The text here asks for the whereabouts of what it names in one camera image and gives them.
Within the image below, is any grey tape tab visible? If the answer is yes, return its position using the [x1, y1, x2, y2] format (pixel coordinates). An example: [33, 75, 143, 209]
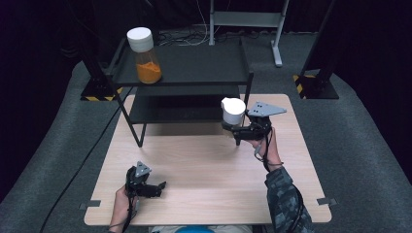
[316, 197, 338, 207]
[79, 199, 102, 211]

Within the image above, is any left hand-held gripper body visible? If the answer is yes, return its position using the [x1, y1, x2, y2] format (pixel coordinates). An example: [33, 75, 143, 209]
[125, 160, 163, 199]

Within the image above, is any grey metal stand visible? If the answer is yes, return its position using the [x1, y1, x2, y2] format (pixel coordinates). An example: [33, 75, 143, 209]
[208, 0, 291, 68]

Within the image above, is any tangle of floor cables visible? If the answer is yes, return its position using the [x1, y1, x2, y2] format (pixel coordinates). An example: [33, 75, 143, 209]
[157, 0, 212, 47]

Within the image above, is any long black floor cable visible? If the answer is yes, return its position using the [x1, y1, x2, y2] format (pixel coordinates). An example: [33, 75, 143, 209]
[39, 86, 134, 233]

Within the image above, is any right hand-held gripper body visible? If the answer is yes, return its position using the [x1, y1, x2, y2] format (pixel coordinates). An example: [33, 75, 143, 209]
[230, 101, 288, 141]

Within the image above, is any blue round item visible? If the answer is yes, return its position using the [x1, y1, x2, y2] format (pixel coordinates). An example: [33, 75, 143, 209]
[176, 225, 216, 233]

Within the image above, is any black two-tier metal shelf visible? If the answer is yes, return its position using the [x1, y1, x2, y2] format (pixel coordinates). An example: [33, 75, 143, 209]
[105, 36, 255, 149]

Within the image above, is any person's right hand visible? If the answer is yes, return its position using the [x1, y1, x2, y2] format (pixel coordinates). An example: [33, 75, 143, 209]
[247, 128, 283, 168]

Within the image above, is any orange powder jar round lid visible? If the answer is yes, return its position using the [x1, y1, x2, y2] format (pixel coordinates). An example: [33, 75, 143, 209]
[126, 26, 163, 85]

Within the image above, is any brown powder jar flip lid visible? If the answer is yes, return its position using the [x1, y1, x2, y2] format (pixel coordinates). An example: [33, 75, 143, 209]
[221, 96, 247, 126]

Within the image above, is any person's left hand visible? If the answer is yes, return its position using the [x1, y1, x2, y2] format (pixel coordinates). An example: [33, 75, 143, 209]
[109, 185, 141, 228]

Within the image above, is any right hand-held gripper cable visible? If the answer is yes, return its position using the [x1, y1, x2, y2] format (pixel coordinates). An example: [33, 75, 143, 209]
[255, 127, 305, 233]

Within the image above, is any black stand with striped base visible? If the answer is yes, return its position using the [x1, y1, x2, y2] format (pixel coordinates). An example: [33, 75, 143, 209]
[64, 0, 124, 102]
[292, 0, 340, 100]

